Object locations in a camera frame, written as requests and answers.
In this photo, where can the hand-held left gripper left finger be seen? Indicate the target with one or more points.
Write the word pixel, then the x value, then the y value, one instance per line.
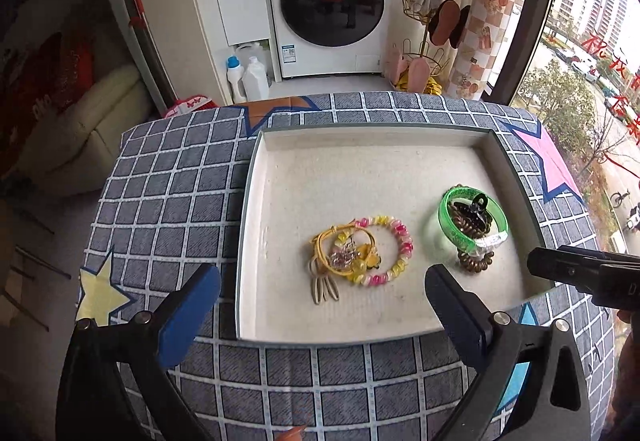
pixel 192 316

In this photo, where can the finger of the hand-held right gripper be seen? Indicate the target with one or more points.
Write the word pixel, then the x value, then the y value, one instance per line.
pixel 565 268

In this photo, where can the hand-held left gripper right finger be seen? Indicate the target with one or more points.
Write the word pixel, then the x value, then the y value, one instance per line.
pixel 452 311

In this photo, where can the green translucent bangle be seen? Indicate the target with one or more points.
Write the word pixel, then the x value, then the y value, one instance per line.
pixel 447 226

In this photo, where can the black hair claw clip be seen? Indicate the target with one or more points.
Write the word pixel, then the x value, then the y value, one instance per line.
pixel 475 211

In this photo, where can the silver charm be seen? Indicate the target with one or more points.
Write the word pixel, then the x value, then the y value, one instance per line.
pixel 342 258

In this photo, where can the white shallow tray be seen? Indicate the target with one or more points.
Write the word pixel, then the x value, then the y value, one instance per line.
pixel 350 181

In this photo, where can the bicycle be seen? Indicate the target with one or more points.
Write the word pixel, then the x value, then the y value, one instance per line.
pixel 620 198

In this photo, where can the grey checked star blanket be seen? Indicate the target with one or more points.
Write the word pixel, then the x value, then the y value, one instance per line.
pixel 175 181

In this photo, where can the green tree outdoors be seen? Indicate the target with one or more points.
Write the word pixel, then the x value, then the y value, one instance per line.
pixel 555 96

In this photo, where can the red white bag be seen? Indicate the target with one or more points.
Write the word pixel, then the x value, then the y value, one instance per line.
pixel 192 103

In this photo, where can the cream sofa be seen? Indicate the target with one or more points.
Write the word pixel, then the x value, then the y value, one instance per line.
pixel 100 121

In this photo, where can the pink checkered curtain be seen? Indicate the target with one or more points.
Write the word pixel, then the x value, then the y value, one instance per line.
pixel 480 61

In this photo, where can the red window decal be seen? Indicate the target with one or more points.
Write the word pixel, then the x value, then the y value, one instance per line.
pixel 595 43

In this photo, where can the pink slipper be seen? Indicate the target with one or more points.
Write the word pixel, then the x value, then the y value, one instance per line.
pixel 417 76
pixel 395 61

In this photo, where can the blue-capped detergent bottle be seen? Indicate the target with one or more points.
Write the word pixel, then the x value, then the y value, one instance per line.
pixel 236 81

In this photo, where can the white detergent jug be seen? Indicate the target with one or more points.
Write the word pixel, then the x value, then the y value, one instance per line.
pixel 255 81

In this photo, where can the brown slipper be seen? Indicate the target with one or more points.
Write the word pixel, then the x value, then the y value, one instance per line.
pixel 445 23

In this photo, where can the red cushion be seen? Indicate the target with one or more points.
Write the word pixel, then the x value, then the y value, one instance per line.
pixel 60 71

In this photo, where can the white washing machine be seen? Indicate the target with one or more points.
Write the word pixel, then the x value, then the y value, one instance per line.
pixel 300 56

